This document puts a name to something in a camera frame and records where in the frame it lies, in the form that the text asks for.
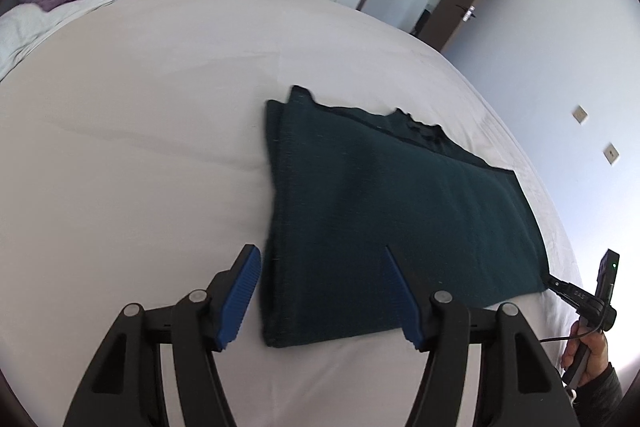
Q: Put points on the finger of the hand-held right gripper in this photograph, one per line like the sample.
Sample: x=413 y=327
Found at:
x=570 y=292

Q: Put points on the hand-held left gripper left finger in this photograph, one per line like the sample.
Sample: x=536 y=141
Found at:
x=240 y=297

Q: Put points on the beige wall socket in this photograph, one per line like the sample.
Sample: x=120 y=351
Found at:
x=611 y=153
x=580 y=114

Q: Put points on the person's right hand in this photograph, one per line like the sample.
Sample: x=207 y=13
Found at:
x=597 y=354

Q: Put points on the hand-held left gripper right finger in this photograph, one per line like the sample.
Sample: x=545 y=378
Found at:
x=407 y=302

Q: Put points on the white pillow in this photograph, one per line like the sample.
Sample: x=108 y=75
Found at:
x=50 y=27

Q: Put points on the person's right forearm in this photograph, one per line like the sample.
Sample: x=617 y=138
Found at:
x=600 y=394

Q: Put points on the dark green sweater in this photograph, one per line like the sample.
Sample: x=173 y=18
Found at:
x=380 y=217

